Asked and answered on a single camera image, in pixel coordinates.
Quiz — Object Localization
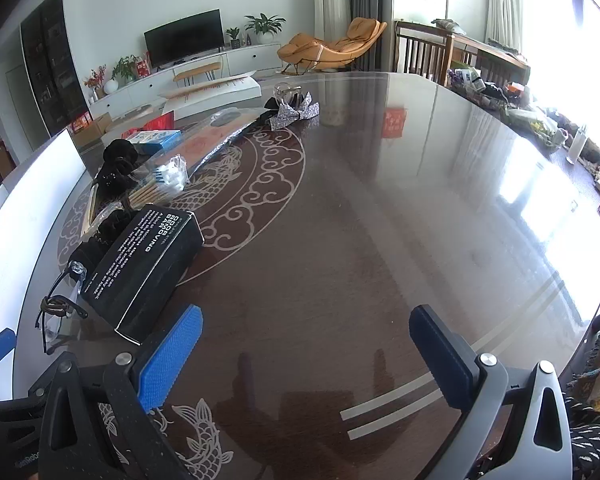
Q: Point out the wooden bench with metal legs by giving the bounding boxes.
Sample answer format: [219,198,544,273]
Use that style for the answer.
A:
[172,61,223,88]

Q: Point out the clear eyeglasses with black frame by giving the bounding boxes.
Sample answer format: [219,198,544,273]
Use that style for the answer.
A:
[34,259,90,356]

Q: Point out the orange lounge chair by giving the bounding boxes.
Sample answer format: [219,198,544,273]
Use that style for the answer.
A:
[276,16,388,75]

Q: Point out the cardboard box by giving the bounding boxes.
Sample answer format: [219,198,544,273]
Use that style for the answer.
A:
[67,111,113,148]

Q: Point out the black scrunchie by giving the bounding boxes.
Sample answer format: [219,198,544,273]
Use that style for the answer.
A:
[100,137,143,186]

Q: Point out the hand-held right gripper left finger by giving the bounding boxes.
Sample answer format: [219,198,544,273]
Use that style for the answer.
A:
[39,304,204,480]

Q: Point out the glitter bow hair claw clip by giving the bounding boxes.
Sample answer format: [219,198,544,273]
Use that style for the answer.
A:
[264,81,321,132]

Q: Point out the white TV cabinet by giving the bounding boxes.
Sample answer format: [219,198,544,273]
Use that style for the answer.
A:
[87,42,287,120]

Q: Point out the large potted green plant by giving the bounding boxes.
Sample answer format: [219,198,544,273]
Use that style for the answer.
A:
[244,12,287,45]

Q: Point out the white flat board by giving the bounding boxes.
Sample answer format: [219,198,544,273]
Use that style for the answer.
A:
[158,70,262,116]

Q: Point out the cream curtain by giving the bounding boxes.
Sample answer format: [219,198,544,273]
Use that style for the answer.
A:
[485,0,523,53]

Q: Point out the cotton swab pack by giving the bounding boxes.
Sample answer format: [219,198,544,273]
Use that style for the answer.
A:
[122,152,190,209]

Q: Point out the red flower branch in vase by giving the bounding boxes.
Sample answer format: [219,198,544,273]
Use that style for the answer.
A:
[83,64,108,103]

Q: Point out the row of cluttered small things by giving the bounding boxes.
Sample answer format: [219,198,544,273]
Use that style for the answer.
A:
[447,60,600,241]

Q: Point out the dark display cabinet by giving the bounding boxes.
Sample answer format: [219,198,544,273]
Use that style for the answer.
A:
[20,0,91,136]

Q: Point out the phone case in clear pack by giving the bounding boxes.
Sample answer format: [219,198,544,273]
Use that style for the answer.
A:
[172,109,266,181]

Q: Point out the white glossy panel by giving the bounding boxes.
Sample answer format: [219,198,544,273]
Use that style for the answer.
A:
[0,130,88,403]

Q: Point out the black printed box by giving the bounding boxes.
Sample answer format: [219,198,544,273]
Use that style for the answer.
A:
[83,204,204,347]

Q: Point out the brown twine loop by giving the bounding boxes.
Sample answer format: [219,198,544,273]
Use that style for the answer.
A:
[39,296,83,320]

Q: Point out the light wooden stick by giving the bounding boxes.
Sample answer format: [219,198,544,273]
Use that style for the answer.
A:
[82,183,102,240]

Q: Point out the black television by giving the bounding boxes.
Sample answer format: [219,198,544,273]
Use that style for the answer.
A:
[144,9,226,68]

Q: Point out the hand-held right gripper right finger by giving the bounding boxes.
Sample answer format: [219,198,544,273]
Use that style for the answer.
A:
[409,304,573,480]

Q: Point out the blue box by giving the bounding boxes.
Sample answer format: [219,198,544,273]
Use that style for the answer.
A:
[121,130,183,157]

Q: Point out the leafy green houseplant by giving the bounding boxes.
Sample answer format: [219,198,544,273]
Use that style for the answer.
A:
[111,54,143,86]

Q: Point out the black white patterned pants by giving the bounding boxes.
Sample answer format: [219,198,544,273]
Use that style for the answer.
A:
[565,395,600,480]

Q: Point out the grey curtain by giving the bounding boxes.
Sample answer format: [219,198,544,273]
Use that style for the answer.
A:
[349,0,383,71]

